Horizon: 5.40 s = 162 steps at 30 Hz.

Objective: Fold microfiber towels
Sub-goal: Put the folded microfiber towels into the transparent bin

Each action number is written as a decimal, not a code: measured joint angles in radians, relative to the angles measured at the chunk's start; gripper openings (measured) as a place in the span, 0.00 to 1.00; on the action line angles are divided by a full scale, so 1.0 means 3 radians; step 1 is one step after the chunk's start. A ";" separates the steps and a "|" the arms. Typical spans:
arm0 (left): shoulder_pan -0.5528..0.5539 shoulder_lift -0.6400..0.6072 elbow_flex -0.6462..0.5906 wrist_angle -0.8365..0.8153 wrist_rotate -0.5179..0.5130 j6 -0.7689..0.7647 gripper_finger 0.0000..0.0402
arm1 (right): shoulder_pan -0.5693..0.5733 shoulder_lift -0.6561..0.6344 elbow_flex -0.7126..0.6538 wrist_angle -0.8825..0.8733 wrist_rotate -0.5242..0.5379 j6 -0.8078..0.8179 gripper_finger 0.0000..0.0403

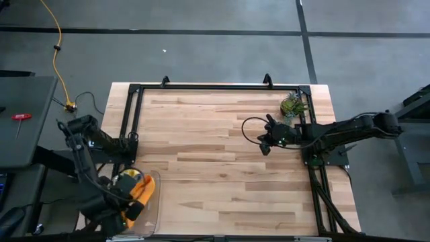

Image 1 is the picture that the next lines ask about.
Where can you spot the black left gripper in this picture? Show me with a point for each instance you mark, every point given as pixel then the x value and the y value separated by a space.
pixel 111 215

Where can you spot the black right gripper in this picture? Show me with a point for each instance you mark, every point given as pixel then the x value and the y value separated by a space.
pixel 269 132

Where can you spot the orange microfiber towel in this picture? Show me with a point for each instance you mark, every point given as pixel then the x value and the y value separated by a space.
pixel 144 191

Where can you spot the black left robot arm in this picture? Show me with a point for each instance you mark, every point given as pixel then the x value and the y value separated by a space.
pixel 80 161

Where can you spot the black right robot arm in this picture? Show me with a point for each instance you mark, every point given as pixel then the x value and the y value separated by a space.
pixel 352 129

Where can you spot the clear plastic bin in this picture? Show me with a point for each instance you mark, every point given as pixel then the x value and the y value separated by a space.
pixel 152 215

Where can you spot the potted succulent plant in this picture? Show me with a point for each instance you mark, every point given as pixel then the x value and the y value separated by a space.
pixel 292 106

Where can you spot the black metal stand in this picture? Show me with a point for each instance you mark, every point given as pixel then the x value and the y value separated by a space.
pixel 413 108

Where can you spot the grey side desk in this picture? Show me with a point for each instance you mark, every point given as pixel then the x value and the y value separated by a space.
pixel 27 101

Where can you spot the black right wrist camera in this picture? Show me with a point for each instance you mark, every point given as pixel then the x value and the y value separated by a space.
pixel 285 132

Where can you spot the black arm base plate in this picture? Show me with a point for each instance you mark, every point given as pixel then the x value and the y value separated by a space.
pixel 131 158
pixel 336 158

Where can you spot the black aluminium table frame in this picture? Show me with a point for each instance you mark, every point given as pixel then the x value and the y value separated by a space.
pixel 218 86

